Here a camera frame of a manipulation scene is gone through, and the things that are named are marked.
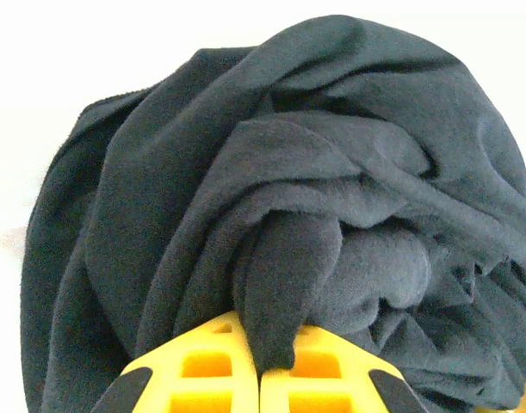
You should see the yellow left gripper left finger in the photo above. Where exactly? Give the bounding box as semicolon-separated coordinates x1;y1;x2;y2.
88;310;263;413

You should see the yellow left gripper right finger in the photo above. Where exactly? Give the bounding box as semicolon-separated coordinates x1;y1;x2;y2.
261;324;434;413

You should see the black t-shirt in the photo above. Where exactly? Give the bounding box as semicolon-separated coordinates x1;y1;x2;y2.
20;15;526;413

